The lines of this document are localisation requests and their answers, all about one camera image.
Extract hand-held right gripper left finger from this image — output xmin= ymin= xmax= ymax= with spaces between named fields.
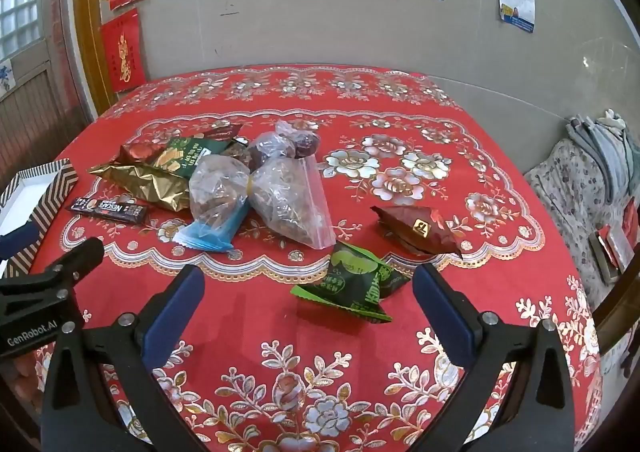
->
xmin=40 ymin=263 xmax=207 ymax=452

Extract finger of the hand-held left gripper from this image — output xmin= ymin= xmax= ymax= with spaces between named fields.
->
xmin=47 ymin=237 xmax=106 ymax=298
xmin=0 ymin=224 xmax=40 ymax=263

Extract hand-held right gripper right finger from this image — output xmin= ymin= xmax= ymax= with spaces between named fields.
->
xmin=410 ymin=263 xmax=576 ymax=452

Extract black coffee stick packet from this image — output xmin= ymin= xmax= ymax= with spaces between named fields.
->
xmin=69 ymin=198 xmax=149 ymax=226

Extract striped white gift box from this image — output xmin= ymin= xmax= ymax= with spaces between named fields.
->
xmin=0 ymin=158 xmax=80 ymax=278

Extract large red foil packet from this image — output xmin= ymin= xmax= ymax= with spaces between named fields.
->
xmin=370 ymin=204 xmax=465 ymax=257

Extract green triangular snack packet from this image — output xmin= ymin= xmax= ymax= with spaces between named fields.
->
xmin=291 ymin=241 xmax=408 ymax=324

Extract gold foil snack packet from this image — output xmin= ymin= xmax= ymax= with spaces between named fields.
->
xmin=89 ymin=161 xmax=192 ymax=211

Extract clear bag with blue end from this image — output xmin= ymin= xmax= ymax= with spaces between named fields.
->
xmin=176 ymin=154 xmax=253 ymax=251

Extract small red foil packet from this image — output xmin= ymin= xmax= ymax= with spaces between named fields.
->
xmin=119 ymin=142 xmax=168 ymax=167

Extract clear zip bag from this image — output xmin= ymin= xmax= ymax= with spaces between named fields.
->
xmin=246 ymin=154 xmax=337 ymax=249

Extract green-edged biscuit packet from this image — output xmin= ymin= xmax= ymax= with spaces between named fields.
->
xmin=150 ymin=136 xmax=227 ymax=180

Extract dark red stick packet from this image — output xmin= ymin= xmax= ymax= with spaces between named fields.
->
xmin=199 ymin=123 xmax=242 ymax=142

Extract clear bag of red dates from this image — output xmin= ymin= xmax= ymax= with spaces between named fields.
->
xmin=220 ymin=120 xmax=321 ymax=168

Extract red floral tablecloth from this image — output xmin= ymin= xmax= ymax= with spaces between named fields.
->
xmin=30 ymin=66 xmax=603 ymax=452

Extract corrugated metal door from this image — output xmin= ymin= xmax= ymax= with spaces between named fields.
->
xmin=0 ymin=57 xmax=96 ymax=193

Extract floral quilt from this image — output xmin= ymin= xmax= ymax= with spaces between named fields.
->
xmin=522 ymin=137 xmax=640 ymax=313

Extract brown wooden furniture edge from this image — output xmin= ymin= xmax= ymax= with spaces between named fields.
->
xmin=592 ymin=277 xmax=640 ymax=358

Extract red flat box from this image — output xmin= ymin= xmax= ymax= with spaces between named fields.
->
xmin=590 ymin=227 xmax=636 ymax=285

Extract red poster with gold figure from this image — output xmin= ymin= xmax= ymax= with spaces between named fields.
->
xmin=100 ymin=8 xmax=147 ymax=94

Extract grey folded clothes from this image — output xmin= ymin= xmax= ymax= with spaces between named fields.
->
xmin=565 ymin=114 xmax=640 ymax=205

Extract wooden door frame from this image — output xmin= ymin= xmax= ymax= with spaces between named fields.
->
xmin=72 ymin=0 xmax=118 ymax=120

